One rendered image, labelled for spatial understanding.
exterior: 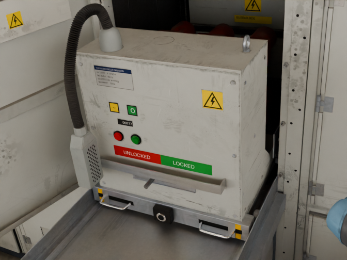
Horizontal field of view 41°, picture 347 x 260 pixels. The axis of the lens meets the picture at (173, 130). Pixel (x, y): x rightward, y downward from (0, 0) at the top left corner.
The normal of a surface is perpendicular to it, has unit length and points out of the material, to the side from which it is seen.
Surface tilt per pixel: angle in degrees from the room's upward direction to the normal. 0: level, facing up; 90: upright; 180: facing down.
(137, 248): 0
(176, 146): 90
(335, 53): 90
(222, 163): 90
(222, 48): 0
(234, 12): 90
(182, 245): 0
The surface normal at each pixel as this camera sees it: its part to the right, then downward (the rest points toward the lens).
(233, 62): -0.08, -0.86
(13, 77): 0.75, 0.29
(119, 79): -0.43, 0.49
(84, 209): 0.90, 0.16
